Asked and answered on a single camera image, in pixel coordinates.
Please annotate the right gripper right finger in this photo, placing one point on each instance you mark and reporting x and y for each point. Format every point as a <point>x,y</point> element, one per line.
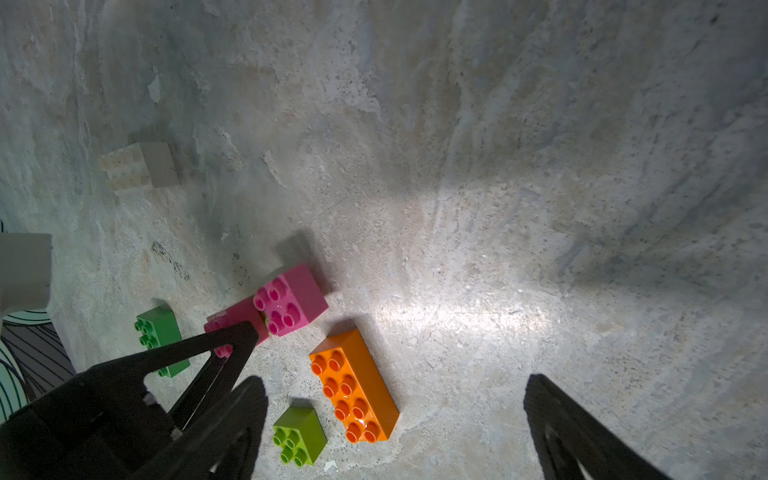
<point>571,443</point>

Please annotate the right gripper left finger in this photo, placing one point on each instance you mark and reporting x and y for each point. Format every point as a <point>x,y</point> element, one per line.
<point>223,444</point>

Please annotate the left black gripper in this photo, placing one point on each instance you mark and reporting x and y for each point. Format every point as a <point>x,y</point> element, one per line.
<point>107,425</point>

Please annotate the lime green long lego brick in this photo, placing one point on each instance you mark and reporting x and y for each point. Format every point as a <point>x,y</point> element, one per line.
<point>157,328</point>

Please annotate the orange long lego brick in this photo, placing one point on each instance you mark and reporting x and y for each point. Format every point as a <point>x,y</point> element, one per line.
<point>353,384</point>

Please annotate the white lego brick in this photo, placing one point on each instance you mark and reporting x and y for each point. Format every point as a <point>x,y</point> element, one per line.
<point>139,167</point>

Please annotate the lime green small lego brick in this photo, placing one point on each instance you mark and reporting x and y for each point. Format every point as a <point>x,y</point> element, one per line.
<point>299,435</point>

